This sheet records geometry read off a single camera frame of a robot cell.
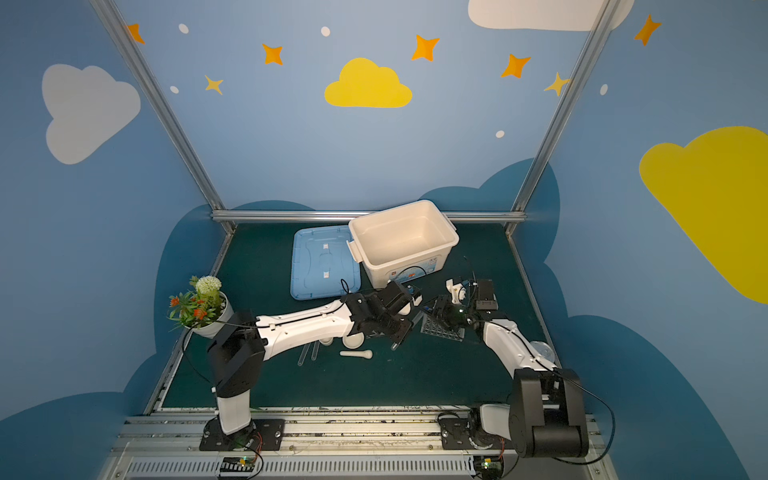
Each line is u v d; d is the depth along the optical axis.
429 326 0.93
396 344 0.82
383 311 0.65
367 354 0.87
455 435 0.74
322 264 1.10
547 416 0.42
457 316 0.76
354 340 0.88
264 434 0.74
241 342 0.53
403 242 1.18
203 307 0.80
